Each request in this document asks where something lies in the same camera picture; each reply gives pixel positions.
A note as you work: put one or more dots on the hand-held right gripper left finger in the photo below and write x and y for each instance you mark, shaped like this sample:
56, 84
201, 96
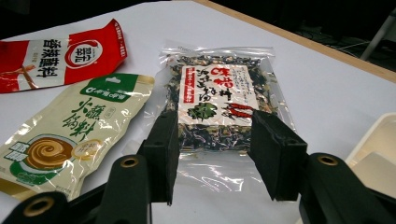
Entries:
163, 149

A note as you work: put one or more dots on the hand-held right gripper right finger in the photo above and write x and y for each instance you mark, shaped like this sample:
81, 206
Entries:
277, 155

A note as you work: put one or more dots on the beige and green sauce packet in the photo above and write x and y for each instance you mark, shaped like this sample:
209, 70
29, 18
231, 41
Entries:
93, 118

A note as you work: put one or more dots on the clear packet of dried spices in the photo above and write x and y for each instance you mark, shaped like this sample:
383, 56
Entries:
218, 90

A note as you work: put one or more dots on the white divided plastic tray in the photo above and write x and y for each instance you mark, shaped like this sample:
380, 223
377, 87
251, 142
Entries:
373, 140

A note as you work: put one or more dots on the red and white sauce packet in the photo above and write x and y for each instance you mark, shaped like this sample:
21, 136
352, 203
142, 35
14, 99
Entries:
109, 46

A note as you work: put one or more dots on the wooden table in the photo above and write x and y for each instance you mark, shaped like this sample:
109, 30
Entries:
311, 42

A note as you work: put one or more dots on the grey metal stand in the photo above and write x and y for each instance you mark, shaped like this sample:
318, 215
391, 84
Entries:
378, 34

